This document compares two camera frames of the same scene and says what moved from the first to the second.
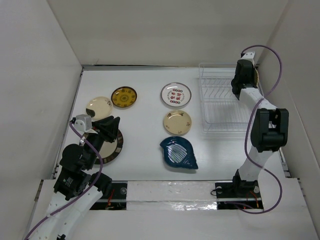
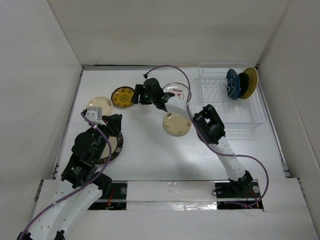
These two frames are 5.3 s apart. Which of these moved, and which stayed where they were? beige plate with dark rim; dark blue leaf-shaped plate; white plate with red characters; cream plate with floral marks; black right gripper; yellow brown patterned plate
Moved: black right gripper; dark blue leaf-shaped plate
Stayed: yellow brown patterned plate; beige plate with dark rim; cream plate with floral marks; white plate with red characters
